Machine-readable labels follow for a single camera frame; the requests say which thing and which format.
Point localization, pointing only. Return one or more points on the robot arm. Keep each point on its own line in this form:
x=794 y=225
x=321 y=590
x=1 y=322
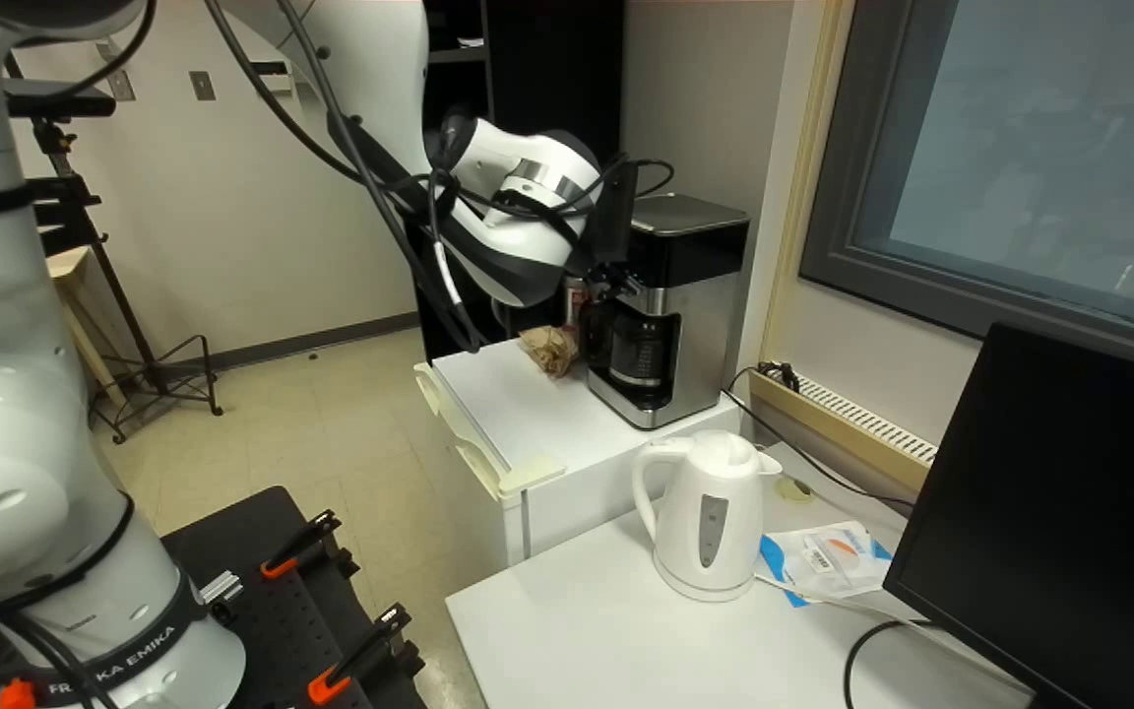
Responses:
x=6 y=414

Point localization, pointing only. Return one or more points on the orange black clamp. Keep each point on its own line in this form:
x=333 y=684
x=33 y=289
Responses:
x=362 y=655
x=303 y=545

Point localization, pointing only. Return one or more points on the blue white packet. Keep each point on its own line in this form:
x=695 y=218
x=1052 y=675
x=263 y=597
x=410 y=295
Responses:
x=828 y=556

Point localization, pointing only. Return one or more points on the black steel coffeemaker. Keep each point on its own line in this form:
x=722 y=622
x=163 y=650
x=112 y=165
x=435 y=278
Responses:
x=695 y=295

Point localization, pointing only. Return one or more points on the glass coffee carafe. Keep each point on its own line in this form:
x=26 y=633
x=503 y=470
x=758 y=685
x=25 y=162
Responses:
x=634 y=350

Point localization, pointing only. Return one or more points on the wall switch plate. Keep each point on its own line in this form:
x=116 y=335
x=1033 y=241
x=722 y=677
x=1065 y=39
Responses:
x=202 y=86
x=119 y=84

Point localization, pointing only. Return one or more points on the crumpled brown paper bag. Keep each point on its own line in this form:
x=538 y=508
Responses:
x=551 y=350

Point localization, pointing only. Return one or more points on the window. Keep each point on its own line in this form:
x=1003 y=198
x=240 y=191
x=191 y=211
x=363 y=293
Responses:
x=1020 y=148

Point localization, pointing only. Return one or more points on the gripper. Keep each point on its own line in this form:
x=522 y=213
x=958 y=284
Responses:
x=591 y=246

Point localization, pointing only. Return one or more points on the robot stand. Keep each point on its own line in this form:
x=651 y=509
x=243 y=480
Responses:
x=262 y=630

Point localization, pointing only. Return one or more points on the camera on tripod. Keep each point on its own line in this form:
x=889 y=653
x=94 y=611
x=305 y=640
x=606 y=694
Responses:
x=119 y=295

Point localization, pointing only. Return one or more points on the black monitor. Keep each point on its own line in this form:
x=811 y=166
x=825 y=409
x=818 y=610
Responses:
x=1059 y=522

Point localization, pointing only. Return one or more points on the black cabinet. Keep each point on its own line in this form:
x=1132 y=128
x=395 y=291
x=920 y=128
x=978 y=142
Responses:
x=547 y=69

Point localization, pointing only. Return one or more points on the white mini fridge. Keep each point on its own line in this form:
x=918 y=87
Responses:
x=547 y=423

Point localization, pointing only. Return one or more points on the white electric kettle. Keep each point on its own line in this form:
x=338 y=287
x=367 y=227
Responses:
x=710 y=522

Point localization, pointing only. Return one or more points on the baseboard heater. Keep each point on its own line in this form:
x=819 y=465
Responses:
x=852 y=428

